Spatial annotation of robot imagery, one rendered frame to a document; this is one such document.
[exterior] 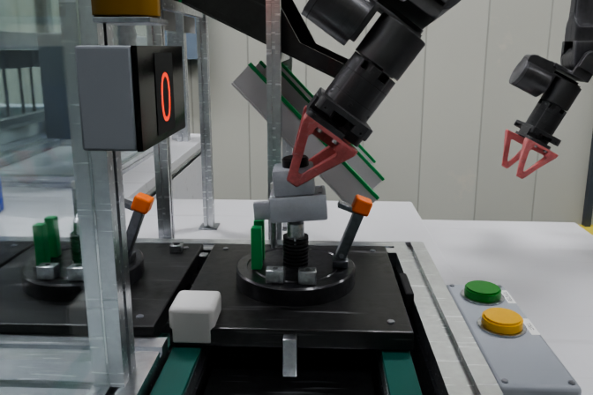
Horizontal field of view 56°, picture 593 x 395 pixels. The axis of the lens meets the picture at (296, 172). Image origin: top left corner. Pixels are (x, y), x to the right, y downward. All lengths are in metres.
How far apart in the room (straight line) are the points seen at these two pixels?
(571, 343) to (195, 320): 0.50
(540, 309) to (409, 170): 3.11
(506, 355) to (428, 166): 3.46
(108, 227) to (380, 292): 0.32
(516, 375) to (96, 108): 0.41
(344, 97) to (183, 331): 0.29
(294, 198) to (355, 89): 0.14
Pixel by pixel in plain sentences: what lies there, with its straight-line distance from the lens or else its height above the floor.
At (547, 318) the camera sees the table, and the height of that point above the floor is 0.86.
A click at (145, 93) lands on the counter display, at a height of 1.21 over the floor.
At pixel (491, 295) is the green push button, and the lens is 0.67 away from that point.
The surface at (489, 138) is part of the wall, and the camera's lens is 4.05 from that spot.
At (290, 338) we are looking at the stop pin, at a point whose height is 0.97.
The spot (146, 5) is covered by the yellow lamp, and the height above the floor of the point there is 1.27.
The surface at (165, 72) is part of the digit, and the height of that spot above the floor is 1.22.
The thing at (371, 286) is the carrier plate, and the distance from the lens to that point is 0.66.
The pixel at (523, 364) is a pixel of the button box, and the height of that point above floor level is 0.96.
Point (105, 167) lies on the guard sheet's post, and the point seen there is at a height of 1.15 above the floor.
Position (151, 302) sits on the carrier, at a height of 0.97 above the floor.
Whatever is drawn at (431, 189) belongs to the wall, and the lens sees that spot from 4.04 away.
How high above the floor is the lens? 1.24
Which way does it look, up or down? 13 degrees down
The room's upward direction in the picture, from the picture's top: straight up
